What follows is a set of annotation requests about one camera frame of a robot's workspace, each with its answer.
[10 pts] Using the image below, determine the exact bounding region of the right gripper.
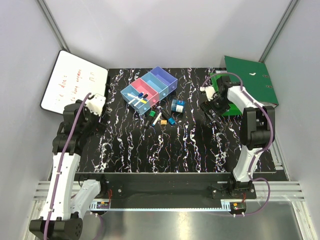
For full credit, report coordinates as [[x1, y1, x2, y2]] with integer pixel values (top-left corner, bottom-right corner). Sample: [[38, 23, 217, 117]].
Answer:
[[199, 94, 230, 124]]

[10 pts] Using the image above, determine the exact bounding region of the light blue bin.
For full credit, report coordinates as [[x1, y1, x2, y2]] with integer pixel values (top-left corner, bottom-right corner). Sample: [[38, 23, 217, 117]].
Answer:
[[120, 85, 152, 116]]

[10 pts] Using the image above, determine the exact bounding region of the yellow capped marker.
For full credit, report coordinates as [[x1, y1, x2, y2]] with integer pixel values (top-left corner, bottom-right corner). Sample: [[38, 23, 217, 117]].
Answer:
[[129, 98, 147, 104]]

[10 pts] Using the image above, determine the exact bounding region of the blue white marker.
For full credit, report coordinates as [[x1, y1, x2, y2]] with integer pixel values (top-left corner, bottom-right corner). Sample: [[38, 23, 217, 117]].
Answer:
[[127, 93, 142, 99]]

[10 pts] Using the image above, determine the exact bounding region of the purple bin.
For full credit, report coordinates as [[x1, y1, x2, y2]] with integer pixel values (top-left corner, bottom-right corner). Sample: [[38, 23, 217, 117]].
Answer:
[[150, 66, 178, 93]]

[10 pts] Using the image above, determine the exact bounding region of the pink bin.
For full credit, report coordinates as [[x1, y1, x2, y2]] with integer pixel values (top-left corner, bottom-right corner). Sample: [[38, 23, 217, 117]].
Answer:
[[131, 78, 159, 106]]

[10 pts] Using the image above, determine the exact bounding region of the light blue capped marker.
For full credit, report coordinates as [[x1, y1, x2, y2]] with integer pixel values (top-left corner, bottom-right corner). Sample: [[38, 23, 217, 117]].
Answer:
[[152, 111, 162, 127]]

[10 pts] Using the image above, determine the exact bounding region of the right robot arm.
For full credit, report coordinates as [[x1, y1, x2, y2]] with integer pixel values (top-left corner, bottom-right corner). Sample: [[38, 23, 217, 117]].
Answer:
[[200, 72, 275, 199]]

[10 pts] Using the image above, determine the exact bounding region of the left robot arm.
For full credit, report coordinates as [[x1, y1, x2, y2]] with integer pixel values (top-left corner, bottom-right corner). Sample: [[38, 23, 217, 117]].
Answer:
[[29, 94, 108, 240]]

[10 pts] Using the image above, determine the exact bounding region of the green plastic folder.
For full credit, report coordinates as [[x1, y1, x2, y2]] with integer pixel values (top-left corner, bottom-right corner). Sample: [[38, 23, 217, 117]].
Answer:
[[210, 70, 241, 116]]

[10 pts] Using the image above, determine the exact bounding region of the green capped black highlighter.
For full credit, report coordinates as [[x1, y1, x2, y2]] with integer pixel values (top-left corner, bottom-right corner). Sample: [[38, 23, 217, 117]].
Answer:
[[144, 110, 156, 129]]

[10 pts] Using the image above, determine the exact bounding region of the blue capped black marker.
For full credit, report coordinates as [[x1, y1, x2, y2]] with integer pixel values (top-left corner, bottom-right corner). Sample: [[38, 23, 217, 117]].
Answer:
[[161, 109, 176, 126]]

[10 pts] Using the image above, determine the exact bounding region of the white dry-erase board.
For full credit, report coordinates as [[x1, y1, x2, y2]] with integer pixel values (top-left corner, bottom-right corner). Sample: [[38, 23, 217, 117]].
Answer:
[[40, 50, 108, 114]]

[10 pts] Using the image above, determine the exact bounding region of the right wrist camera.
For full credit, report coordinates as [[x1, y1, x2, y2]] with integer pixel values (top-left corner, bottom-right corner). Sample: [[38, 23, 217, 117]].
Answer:
[[199, 86, 216, 101]]

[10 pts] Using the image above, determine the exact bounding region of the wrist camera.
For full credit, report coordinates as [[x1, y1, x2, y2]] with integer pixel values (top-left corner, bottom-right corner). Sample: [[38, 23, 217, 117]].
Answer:
[[199, 86, 216, 101], [85, 94, 106, 117]]

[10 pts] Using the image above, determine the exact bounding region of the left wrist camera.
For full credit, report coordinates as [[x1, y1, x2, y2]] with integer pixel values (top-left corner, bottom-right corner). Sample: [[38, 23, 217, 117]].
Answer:
[[85, 94, 106, 117]]

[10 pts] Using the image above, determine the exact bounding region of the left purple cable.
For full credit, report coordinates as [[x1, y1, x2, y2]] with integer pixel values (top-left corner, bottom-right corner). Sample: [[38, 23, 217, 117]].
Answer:
[[43, 92, 106, 240]]

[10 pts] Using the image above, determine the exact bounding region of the purple cable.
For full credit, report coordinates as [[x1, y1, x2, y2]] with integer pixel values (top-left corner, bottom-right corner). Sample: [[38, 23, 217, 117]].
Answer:
[[201, 72, 272, 217], [43, 92, 106, 240]]

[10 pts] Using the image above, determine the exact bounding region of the green ring binder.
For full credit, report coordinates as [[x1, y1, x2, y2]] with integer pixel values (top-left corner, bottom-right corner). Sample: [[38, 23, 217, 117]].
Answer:
[[224, 55, 279, 107]]

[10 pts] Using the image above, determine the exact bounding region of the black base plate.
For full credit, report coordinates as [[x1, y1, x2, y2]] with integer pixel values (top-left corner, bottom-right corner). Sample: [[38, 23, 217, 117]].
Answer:
[[74, 172, 257, 200]]

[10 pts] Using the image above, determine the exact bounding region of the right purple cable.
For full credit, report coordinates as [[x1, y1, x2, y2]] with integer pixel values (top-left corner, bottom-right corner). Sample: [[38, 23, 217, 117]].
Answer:
[[201, 72, 272, 217]]

